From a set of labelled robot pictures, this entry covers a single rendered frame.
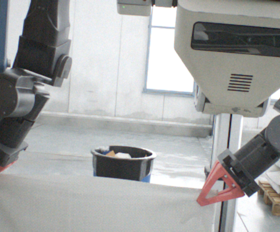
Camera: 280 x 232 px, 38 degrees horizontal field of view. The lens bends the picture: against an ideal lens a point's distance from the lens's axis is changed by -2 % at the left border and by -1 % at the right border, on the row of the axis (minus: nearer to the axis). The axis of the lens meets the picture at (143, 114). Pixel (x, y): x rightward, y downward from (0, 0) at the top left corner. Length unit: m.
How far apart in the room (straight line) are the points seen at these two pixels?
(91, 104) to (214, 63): 7.78
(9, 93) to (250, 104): 0.77
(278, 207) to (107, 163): 1.90
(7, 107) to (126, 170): 2.25
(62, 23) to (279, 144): 0.38
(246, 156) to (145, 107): 8.03
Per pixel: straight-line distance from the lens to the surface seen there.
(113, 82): 8.74
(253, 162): 0.71
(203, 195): 0.73
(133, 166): 2.84
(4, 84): 0.63
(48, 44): 0.67
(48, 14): 0.66
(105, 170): 2.87
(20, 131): 0.71
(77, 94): 8.87
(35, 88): 0.69
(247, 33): 1.06
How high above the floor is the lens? 1.22
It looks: 6 degrees down
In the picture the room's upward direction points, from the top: 5 degrees clockwise
